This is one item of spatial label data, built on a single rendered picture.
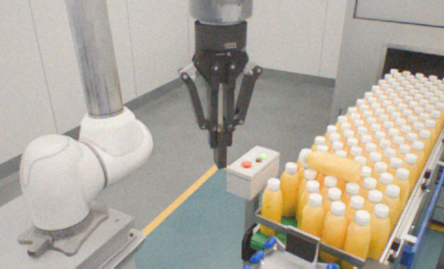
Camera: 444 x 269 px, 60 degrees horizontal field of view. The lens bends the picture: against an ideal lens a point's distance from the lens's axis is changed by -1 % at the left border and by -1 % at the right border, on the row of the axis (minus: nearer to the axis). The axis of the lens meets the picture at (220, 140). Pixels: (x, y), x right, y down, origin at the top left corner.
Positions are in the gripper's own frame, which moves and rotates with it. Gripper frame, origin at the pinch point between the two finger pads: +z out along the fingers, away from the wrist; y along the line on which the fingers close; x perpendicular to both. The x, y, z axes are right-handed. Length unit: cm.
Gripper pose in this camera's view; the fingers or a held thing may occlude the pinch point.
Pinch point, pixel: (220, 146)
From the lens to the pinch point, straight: 63.6
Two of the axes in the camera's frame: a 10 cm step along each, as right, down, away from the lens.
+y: 9.6, -1.3, 2.6
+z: -0.1, 8.9, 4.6
